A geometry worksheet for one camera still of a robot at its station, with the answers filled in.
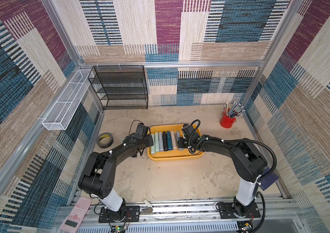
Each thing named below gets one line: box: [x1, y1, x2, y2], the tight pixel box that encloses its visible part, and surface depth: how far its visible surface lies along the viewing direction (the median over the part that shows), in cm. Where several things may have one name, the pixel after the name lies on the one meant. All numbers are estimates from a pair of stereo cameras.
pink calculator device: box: [59, 196, 93, 233], surface depth 74 cm
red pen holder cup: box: [219, 111, 237, 129], surface depth 109 cm
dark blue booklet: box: [259, 167, 280, 191], surface depth 84 cm
